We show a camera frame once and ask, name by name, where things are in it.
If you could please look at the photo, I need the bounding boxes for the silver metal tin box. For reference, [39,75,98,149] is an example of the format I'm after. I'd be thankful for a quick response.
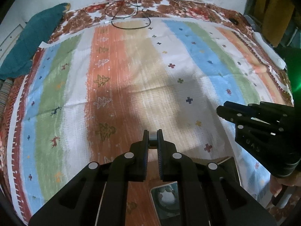
[150,157,241,225]

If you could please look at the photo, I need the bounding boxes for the grey folded blanket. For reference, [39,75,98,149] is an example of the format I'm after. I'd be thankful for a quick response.
[0,78,13,119]

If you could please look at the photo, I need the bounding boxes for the green jade bangle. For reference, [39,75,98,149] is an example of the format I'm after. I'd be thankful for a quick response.
[150,182,180,220]

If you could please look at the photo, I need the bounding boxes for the light blue bead bracelet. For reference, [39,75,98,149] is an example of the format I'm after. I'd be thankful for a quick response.
[157,184,178,205]

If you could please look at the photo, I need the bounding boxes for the person right hand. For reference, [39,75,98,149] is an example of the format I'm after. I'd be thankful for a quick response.
[269,173,300,197]

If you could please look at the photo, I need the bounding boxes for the white rolled object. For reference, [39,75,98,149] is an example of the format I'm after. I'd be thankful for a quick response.
[252,32,287,70]

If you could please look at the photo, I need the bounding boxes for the teal pillow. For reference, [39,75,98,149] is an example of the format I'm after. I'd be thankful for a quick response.
[1,3,71,80]

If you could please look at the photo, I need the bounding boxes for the mustard hanging garment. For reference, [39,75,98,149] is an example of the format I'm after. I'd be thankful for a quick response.
[244,0,296,47]

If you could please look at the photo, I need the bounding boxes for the floral red bedsheet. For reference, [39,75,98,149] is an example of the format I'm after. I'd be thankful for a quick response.
[0,0,301,226]

